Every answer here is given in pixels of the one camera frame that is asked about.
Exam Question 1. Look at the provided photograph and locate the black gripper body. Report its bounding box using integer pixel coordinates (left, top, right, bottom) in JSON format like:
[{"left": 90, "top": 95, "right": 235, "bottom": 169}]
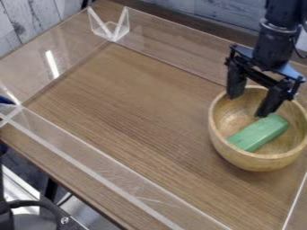
[{"left": 225, "top": 22, "right": 306, "bottom": 101}]

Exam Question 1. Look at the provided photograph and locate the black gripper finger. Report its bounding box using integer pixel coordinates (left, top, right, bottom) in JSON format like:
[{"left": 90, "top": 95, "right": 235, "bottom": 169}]
[
  {"left": 227, "top": 62, "right": 248, "bottom": 99},
  {"left": 256, "top": 86, "right": 286, "bottom": 118}
]

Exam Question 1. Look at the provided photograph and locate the brown wooden bowl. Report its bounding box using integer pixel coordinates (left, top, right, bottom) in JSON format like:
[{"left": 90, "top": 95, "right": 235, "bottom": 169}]
[{"left": 207, "top": 85, "right": 307, "bottom": 172}]

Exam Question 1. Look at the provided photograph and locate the green rectangular block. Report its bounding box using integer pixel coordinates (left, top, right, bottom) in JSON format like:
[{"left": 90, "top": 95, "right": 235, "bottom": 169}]
[{"left": 227, "top": 114, "right": 290, "bottom": 152}]

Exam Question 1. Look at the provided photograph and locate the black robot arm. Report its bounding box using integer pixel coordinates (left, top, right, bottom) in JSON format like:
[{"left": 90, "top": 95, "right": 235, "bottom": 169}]
[{"left": 225, "top": 0, "right": 307, "bottom": 118}]

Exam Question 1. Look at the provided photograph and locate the black table leg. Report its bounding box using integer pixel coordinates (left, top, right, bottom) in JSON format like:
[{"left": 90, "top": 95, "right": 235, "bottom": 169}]
[{"left": 45, "top": 179, "right": 59, "bottom": 202}]

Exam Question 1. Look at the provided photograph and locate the clear acrylic tray wall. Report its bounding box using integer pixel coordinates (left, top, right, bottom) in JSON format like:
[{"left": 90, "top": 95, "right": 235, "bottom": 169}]
[{"left": 0, "top": 3, "right": 307, "bottom": 230}]

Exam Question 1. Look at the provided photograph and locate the black cable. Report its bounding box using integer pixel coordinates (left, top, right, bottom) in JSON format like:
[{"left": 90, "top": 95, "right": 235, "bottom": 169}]
[{"left": 7, "top": 199, "right": 62, "bottom": 230}]

